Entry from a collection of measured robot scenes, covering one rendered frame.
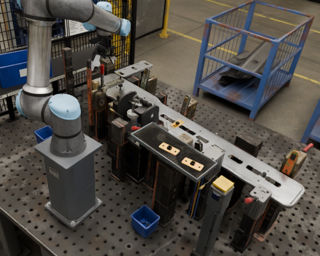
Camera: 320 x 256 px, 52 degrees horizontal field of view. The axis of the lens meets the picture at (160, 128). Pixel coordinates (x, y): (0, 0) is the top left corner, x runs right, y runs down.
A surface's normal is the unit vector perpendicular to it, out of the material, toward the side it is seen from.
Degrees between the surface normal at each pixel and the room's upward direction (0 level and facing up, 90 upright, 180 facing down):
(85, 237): 0
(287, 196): 0
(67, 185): 90
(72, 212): 90
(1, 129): 0
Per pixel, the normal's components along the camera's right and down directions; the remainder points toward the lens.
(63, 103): 0.22, -0.75
